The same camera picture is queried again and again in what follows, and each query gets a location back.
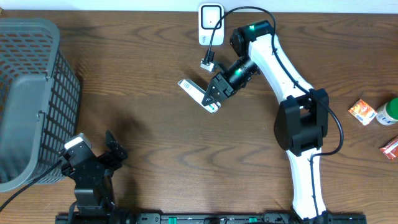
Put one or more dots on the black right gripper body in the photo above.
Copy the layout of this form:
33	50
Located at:
220	78

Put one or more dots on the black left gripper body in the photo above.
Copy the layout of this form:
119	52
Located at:
68	167

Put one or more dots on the white green medicine box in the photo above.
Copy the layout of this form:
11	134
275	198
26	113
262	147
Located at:
197	93

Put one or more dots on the small orange snack box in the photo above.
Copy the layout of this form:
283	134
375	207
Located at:
363	112

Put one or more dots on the green lid white jar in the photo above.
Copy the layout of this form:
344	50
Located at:
387	113

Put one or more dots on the red Top chocolate bar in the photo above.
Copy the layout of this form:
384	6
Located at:
390	149

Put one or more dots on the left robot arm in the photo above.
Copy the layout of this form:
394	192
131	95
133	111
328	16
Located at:
94	193

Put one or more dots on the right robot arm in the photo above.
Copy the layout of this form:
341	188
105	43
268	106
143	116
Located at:
302	117

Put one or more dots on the white barcode scanner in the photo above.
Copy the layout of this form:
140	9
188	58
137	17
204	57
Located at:
208	15

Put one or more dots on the grey plastic mesh basket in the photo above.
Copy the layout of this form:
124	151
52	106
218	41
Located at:
40	102

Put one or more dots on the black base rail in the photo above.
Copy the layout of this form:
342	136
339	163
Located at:
155	218

